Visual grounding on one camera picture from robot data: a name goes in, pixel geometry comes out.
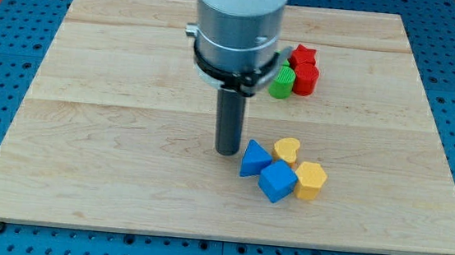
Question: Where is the yellow heart block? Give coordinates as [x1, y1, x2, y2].
[272, 137, 300, 168]

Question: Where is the red star block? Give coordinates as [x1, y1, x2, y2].
[288, 44, 317, 69]

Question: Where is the green cylinder block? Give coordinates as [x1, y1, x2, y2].
[268, 66, 295, 100]

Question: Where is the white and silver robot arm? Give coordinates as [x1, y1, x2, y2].
[186, 0, 292, 97]

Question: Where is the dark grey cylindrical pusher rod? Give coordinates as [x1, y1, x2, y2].
[215, 90, 246, 155]

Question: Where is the green block behind arm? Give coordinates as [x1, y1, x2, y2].
[282, 59, 290, 67]

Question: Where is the blue cube block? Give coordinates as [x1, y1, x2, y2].
[258, 160, 298, 202]

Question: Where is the blue triangle block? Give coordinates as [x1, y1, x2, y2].
[239, 140, 272, 177]

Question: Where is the red cylinder block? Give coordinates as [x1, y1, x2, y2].
[292, 63, 320, 96]

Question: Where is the yellow hexagon block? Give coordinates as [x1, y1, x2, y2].
[294, 161, 328, 201]

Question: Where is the wooden board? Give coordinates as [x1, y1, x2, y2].
[0, 0, 455, 255]

